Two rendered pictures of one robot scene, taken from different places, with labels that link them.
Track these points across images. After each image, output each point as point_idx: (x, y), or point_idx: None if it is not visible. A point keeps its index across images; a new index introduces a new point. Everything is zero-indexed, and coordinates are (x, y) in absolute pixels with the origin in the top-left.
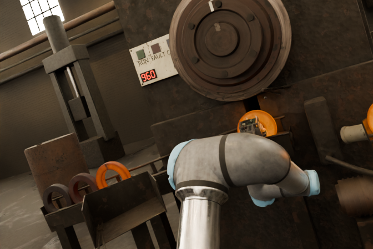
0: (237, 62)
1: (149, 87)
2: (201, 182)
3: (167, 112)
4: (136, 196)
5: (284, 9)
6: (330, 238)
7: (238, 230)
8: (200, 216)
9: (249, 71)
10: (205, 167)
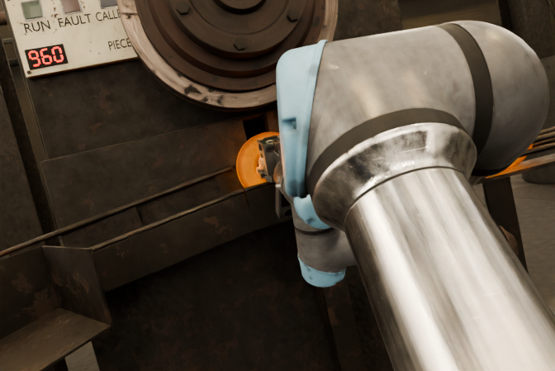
0: (263, 29)
1: (44, 84)
2: (442, 116)
3: (83, 139)
4: (4, 311)
5: None
6: (365, 348)
7: (218, 364)
8: (480, 215)
9: (276, 52)
10: (428, 83)
